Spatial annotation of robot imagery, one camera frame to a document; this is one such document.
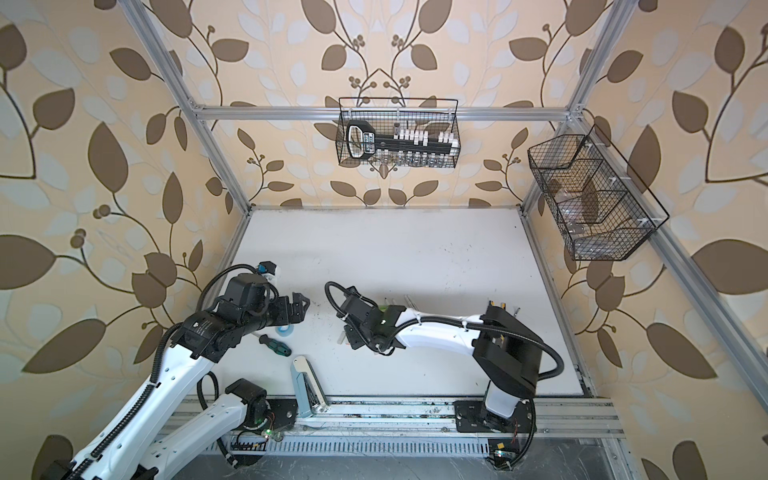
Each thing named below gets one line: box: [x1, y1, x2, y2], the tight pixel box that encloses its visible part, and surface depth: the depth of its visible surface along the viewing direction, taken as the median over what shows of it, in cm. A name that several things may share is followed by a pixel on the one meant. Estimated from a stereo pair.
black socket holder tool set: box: [347, 120, 460, 166], surface depth 85 cm
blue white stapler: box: [290, 355, 330, 418], surface depth 78 cm
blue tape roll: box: [275, 324, 295, 337], surface depth 90 cm
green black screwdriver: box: [259, 334, 292, 357], surface depth 86 cm
